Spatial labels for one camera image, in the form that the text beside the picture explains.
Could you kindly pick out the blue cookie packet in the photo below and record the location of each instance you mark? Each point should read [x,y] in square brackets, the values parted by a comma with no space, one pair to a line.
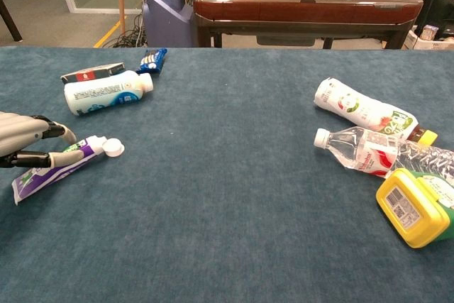
[152,61]

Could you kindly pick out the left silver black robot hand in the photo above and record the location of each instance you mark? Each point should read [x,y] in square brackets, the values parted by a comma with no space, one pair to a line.
[21,129]

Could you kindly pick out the white storage box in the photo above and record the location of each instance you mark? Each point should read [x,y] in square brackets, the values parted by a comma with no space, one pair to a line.
[429,44]

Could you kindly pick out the black bag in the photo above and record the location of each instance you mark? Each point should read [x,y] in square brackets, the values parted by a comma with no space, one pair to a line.
[438,12]

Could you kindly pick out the brown mahjong table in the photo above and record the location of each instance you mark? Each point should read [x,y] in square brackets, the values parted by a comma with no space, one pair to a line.
[305,12]

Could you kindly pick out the small printed carton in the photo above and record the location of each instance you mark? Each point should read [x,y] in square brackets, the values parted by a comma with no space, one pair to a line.
[430,32]

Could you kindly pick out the white blue yogurt bottle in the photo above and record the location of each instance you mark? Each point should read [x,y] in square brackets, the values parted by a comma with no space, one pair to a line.
[103,95]

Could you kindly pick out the white red patterned box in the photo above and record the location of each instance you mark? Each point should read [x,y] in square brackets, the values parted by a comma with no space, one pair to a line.
[88,74]

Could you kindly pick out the black furniture leg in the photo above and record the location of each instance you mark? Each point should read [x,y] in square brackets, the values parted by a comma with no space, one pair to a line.
[12,22]

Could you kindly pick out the yellow green plastic tub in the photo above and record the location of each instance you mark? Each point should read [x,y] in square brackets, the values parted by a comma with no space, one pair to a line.
[408,207]

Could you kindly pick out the blue table cloth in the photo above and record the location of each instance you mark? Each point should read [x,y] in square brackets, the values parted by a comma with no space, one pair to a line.
[227,193]

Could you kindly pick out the clear plastic water bottle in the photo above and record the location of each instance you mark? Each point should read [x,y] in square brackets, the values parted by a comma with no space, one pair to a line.
[369,154]

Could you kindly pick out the blue machine base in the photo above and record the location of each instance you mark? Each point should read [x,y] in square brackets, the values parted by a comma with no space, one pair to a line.
[166,15]

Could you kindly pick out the white yogurt drink bottle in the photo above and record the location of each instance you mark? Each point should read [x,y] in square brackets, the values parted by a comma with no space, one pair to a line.
[354,104]

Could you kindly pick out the purple white tube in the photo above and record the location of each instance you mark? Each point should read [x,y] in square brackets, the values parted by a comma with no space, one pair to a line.
[42,177]

